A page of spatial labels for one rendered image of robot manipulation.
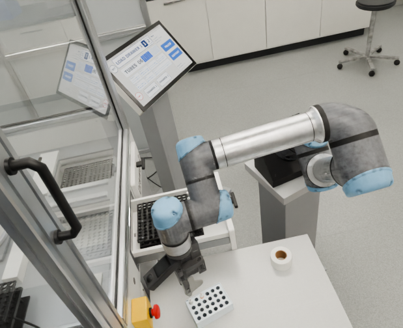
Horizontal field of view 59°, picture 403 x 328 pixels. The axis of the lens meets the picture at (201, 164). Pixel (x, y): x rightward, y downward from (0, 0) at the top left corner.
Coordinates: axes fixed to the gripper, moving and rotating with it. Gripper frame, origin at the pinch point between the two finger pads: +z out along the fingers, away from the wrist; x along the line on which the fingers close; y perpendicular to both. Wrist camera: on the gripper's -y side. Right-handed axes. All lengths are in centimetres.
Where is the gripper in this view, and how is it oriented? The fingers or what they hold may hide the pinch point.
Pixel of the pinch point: (184, 289)
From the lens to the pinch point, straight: 111.1
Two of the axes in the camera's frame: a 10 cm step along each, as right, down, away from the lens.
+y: 8.8, -4.0, 2.6
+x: -4.6, -5.3, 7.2
